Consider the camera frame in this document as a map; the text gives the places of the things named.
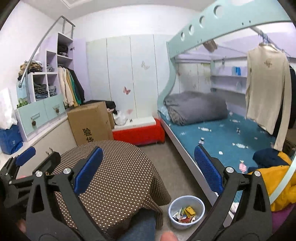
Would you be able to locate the blue patterned mattress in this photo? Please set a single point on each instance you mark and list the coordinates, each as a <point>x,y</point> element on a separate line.
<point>233,140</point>

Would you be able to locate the white shopping bag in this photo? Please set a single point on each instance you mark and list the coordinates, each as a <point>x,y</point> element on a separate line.
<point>8,117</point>

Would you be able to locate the person's blue jeans leg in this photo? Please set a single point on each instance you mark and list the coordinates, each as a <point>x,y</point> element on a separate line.
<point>142,227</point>

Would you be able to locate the white plastic bag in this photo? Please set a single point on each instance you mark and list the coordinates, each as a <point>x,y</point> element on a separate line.
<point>120,118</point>

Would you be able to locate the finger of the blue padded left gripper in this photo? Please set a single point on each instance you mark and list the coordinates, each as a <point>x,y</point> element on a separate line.
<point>25,156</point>
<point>49,164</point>

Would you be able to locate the large brown cardboard box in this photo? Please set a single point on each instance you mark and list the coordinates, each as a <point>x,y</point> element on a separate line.
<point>90,123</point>

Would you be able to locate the red storage bench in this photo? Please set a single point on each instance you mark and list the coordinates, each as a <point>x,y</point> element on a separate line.
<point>142,135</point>

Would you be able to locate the teal bunk bed frame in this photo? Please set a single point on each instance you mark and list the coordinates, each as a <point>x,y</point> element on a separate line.
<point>210,53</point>

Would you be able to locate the blue shopping bag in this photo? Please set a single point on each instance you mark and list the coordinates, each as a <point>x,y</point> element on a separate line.
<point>11,140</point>

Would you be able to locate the person's left hand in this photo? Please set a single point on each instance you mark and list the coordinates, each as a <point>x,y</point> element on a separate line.
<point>21,224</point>

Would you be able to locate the person's right hand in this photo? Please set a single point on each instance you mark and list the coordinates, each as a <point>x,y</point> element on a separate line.
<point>168,236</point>

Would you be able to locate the purple stepped shelf unit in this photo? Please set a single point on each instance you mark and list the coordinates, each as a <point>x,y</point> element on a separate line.
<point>42,90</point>

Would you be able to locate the white low cabinet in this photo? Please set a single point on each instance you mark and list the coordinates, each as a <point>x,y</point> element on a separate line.
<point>54,136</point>

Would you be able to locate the white wardrobe doors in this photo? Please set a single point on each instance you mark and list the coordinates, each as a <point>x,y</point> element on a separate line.
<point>132,71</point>

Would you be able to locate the navy blue garment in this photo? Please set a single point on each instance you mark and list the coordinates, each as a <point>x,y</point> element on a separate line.
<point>269,157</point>

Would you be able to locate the hanging clothes row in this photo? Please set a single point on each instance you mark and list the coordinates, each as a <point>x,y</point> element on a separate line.
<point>72,90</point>

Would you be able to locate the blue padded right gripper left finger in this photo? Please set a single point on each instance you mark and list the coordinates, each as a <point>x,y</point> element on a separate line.
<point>85,169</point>

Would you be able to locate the light blue trash bucket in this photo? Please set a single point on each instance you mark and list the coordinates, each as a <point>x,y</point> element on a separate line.
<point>184,201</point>

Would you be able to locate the cream hanging sweater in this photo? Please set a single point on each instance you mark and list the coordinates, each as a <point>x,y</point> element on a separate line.
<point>269,90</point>

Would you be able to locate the grey metal handrail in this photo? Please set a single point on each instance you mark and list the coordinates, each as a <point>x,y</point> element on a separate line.
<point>65,20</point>

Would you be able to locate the trash pile in bucket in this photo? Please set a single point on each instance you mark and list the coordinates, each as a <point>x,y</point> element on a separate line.
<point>185,215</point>

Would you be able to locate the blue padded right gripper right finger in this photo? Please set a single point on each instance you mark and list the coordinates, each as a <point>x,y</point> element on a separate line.
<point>211,168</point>

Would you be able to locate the grey folded quilt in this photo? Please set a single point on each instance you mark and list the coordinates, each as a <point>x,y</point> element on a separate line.
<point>191,107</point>

